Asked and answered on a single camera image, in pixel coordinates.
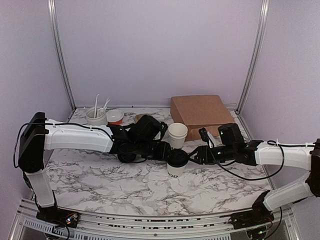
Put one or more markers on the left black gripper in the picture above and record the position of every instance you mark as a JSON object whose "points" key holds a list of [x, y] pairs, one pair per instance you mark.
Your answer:
{"points": [[163, 153]]}

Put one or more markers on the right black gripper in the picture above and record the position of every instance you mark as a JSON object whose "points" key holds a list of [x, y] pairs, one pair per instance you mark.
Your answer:
{"points": [[202, 150]]}

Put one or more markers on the black plastic cup lid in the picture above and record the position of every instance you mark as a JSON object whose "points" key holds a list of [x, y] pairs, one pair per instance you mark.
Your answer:
{"points": [[177, 158]]}

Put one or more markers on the white paper coffee cup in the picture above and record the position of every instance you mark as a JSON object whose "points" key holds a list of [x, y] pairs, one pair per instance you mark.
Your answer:
{"points": [[175, 172]]}

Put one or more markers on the brown paper bag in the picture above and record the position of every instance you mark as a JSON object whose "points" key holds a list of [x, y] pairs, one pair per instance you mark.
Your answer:
{"points": [[199, 111]]}

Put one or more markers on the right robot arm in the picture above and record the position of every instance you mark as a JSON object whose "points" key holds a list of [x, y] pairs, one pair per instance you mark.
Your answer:
{"points": [[259, 153]]}

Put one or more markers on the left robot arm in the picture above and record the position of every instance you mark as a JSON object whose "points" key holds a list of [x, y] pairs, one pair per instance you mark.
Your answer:
{"points": [[144, 139]]}

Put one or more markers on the stacked white paper cups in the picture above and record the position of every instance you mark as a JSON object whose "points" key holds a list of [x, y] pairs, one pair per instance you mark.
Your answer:
{"points": [[177, 134]]}

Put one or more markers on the cardboard cup carrier tray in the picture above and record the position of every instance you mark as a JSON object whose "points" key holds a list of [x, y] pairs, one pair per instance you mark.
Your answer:
{"points": [[139, 116]]}

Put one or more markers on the orange white bowl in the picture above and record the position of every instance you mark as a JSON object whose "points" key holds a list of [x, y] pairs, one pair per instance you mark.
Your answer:
{"points": [[115, 116]]}

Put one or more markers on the white utensil holder cup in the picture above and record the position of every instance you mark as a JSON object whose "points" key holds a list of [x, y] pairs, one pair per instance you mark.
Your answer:
{"points": [[96, 117]]}

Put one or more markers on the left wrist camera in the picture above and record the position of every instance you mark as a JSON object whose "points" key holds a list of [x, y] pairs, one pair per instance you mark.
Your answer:
{"points": [[162, 131]]}

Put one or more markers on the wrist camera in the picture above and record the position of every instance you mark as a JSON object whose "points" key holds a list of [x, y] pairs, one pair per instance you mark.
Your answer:
{"points": [[207, 137], [162, 131]]}

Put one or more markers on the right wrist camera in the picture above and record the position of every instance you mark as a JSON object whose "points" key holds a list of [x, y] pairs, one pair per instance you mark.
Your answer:
{"points": [[207, 137]]}

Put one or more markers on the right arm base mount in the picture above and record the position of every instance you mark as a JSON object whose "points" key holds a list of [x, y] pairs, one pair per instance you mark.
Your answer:
{"points": [[258, 215]]}

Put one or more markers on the aluminium front rail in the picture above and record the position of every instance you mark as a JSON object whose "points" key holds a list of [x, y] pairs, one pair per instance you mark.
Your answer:
{"points": [[101, 226]]}

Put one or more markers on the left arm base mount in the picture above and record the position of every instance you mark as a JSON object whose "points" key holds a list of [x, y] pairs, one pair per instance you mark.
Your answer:
{"points": [[56, 215]]}

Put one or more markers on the right aluminium frame post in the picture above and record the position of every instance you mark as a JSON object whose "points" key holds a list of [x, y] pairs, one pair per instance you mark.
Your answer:
{"points": [[260, 33]]}

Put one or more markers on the aluminium frame post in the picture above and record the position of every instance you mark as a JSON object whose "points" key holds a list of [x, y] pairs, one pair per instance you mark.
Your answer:
{"points": [[59, 52], [260, 33]]}

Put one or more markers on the left aluminium frame post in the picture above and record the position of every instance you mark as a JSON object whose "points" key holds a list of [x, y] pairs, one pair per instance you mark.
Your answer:
{"points": [[59, 52]]}

